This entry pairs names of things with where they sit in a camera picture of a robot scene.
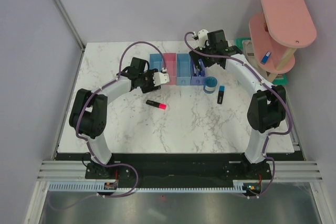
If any light blue storage bin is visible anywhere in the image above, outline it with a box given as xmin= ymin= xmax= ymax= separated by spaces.
xmin=176 ymin=54 xmax=191 ymax=86

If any blue round jar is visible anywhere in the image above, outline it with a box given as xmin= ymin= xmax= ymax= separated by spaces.
xmin=203 ymin=77 xmax=218 ymax=94

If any pink storage bin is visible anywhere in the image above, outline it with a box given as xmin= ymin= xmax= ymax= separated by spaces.
xmin=163 ymin=53 xmax=176 ymax=85

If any blue cap black highlighter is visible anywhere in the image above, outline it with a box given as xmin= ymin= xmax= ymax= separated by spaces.
xmin=217 ymin=86 xmax=225 ymax=104

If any purple storage bin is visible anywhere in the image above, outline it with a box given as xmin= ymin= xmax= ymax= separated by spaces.
xmin=190 ymin=64 xmax=206 ymax=86

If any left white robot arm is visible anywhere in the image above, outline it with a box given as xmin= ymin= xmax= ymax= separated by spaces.
xmin=69 ymin=57 xmax=169 ymax=178

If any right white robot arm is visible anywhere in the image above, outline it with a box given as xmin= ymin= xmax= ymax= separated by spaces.
xmin=187 ymin=29 xmax=289 ymax=179

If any pink cap black highlighter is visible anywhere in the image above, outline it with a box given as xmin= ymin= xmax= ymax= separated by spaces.
xmin=146 ymin=100 xmax=167 ymax=110

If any small blue item on shelf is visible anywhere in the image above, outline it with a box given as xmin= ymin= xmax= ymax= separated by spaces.
xmin=260 ymin=51 xmax=271 ymax=65

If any green book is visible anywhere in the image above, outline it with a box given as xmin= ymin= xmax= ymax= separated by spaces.
xmin=234 ymin=38 xmax=288 ymax=86

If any pink two-tier wooden shelf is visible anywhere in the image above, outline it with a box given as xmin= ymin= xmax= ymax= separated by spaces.
xmin=249 ymin=0 xmax=317 ymax=82

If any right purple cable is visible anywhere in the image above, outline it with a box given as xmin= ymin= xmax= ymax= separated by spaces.
xmin=184 ymin=31 xmax=293 ymax=200

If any purple cable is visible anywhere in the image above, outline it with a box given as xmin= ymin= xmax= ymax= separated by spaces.
xmin=47 ymin=41 xmax=139 ymax=211
xmin=184 ymin=31 xmax=293 ymax=200

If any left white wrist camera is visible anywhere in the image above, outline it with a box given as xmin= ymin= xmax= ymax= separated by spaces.
xmin=153 ymin=72 xmax=170 ymax=87

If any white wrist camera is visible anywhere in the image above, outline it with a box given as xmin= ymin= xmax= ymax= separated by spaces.
xmin=153 ymin=72 xmax=170 ymax=87
xmin=192 ymin=29 xmax=208 ymax=50

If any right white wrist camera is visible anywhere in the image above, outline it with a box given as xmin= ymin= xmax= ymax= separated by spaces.
xmin=192 ymin=29 xmax=208 ymax=50

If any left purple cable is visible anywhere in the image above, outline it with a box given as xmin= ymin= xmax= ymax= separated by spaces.
xmin=47 ymin=41 xmax=139 ymax=211

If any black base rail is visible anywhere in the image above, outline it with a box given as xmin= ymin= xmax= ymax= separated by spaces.
xmin=82 ymin=152 xmax=287 ymax=186

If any white slotted cable duct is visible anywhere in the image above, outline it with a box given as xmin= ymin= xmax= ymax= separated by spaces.
xmin=47 ymin=180 xmax=261 ymax=194

